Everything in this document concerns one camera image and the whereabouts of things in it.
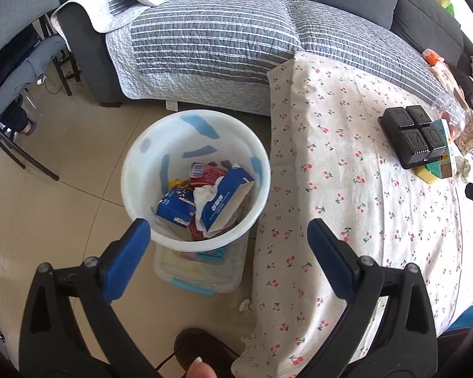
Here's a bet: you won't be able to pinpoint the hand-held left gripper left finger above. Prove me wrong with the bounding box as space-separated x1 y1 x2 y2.
18 218 162 378

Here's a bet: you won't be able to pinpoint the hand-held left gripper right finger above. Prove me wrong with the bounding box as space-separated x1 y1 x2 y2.
299 218 440 378

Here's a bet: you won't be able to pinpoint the small blue carton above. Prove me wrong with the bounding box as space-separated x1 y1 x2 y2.
157 187 197 228

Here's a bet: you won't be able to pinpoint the yellow snack bag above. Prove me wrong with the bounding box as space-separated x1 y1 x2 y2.
168 177 190 195

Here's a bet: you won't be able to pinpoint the large white tissue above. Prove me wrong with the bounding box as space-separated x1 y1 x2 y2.
192 183 221 231

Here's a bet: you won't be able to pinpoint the blue and white box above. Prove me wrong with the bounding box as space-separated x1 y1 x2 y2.
200 167 256 233

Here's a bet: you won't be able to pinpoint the white bin with blue marks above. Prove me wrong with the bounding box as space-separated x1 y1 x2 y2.
120 110 272 253

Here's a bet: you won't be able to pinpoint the person's left hand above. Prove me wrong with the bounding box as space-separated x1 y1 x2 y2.
185 356 217 378

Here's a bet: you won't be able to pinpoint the teal and white carton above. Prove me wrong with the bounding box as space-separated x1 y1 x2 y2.
423 118 459 180

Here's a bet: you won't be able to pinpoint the clear jar with snack sticks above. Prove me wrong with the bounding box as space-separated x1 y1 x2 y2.
455 108 473 156

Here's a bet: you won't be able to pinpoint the clear storage box blue latches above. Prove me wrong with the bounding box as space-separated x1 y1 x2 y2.
153 236 248 296

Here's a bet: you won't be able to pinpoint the black plastic tray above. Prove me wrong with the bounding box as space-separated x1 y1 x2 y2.
378 104 447 170

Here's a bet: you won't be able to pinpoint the clear jar with fruit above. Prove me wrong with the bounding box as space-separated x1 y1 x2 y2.
431 92 469 136

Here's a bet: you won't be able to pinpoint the beige packet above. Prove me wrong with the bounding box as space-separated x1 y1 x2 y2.
431 65 463 95

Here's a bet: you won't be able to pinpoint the blue plastic box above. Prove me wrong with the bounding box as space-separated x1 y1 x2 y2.
445 303 473 329

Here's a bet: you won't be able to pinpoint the orange packet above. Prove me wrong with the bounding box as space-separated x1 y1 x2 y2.
422 48 446 66

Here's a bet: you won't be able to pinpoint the grey striped quilt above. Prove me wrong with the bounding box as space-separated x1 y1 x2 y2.
51 0 444 117

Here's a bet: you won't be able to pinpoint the grey padded chair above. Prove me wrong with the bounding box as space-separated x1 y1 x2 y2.
0 0 70 182

